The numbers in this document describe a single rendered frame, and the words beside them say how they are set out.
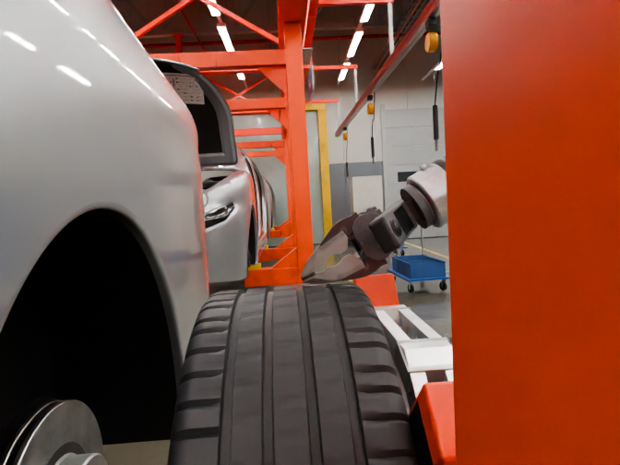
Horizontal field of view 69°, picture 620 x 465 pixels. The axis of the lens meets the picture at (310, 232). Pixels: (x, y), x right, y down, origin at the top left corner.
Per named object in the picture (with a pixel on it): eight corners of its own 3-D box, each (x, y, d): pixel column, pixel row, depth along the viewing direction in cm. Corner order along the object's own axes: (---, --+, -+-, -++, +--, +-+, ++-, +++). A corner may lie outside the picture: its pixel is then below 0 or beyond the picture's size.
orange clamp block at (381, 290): (355, 334, 84) (350, 290, 89) (397, 331, 84) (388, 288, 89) (360, 321, 78) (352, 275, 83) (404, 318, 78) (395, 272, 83)
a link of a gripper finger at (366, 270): (345, 288, 67) (395, 256, 67) (347, 289, 65) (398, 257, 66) (328, 261, 67) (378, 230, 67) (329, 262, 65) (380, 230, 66)
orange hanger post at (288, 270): (245, 284, 447) (229, 30, 431) (314, 280, 451) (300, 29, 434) (244, 287, 432) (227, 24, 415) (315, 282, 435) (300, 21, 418)
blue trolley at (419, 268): (387, 282, 696) (384, 220, 690) (425, 279, 702) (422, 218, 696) (408, 294, 597) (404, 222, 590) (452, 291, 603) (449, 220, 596)
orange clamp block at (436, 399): (406, 415, 49) (421, 381, 42) (476, 409, 50) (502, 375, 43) (421, 486, 45) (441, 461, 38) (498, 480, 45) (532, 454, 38)
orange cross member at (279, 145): (172, 164, 1033) (172, 146, 1030) (285, 159, 1047) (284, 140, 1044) (172, 164, 1021) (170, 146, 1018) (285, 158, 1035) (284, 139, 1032)
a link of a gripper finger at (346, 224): (329, 263, 67) (378, 232, 67) (331, 264, 65) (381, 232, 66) (313, 236, 67) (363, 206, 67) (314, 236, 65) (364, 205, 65)
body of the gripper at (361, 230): (361, 265, 73) (423, 225, 74) (371, 269, 65) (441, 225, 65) (336, 224, 73) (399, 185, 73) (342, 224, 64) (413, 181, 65)
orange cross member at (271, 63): (13, 109, 422) (8, 64, 419) (287, 97, 436) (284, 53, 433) (5, 106, 410) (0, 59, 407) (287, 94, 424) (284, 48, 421)
